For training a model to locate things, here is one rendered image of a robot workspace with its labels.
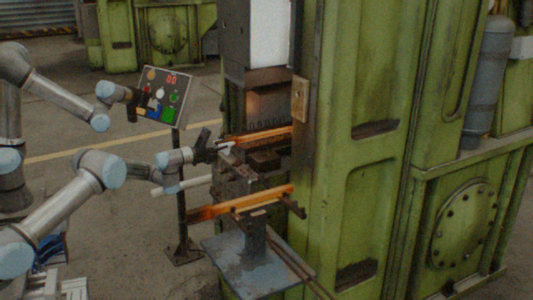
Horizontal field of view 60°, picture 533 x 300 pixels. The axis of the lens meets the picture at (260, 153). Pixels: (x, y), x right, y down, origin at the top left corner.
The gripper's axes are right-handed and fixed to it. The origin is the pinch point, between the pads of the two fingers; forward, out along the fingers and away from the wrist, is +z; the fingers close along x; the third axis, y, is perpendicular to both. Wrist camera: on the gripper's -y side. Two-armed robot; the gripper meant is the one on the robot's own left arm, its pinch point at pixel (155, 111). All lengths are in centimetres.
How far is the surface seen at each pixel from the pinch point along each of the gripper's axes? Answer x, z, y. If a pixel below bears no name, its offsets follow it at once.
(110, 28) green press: 362, 251, 95
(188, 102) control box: -6.9, 13.9, 9.4
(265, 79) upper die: -58, -3, 26
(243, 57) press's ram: -53, -15, 30
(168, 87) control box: 5.7, 10.4, 13.6
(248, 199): -81, -27, -22
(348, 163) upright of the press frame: -100, 7, 2
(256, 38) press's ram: -59, -20, 38
